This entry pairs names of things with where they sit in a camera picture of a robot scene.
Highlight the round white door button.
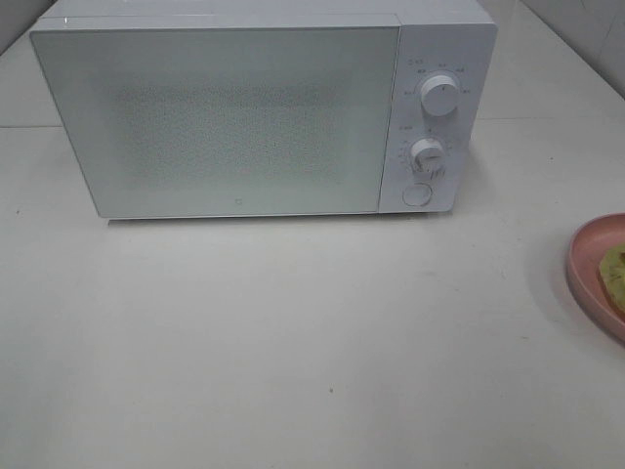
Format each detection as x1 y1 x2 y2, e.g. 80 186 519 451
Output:
402 183 433 207

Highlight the white microwave door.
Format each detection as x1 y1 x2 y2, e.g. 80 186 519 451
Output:
31 27 399 219

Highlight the pink round plate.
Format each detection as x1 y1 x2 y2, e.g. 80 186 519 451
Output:
566 213 624 341

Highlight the sandwich with lettuce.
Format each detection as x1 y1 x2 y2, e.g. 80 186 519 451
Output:
599 244 625 312

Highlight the lower white timer knob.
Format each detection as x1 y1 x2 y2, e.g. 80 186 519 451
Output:
409 138 446 175

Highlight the white microwave oven body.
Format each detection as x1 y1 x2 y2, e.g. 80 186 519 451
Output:
29 1 497 214

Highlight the upper white power knob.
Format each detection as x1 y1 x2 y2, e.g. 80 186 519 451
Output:
419 72 460 117

